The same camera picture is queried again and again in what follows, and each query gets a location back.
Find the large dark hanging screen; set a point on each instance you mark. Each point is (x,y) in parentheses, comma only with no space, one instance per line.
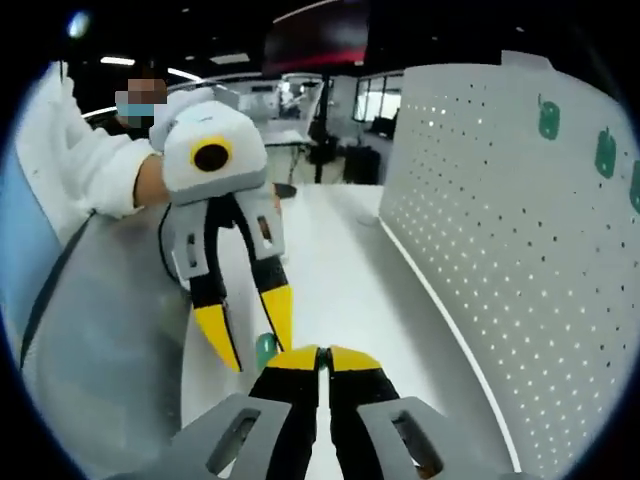
(315,35)

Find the black box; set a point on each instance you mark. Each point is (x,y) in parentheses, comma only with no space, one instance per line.
(361,167)

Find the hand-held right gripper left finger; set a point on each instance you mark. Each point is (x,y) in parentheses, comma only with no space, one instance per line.
(285,400)

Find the green hook assembly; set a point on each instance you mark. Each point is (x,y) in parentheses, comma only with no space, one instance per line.
(605,155)
(549,120)
(265,350)
(636,187)

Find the black tripod stand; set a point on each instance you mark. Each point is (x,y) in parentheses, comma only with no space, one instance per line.
(320,150)

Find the long ceiling light strip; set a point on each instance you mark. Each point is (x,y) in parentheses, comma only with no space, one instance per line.
(117,60)

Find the black oval stand base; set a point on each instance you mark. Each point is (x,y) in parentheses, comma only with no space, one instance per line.
(287,191)

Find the white perforated mounting plate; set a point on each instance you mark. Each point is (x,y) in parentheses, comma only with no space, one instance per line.
(500,250)

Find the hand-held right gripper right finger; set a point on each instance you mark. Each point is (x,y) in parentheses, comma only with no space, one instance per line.
(360,400)

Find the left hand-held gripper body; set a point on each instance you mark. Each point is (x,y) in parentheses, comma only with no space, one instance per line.
(240,145)

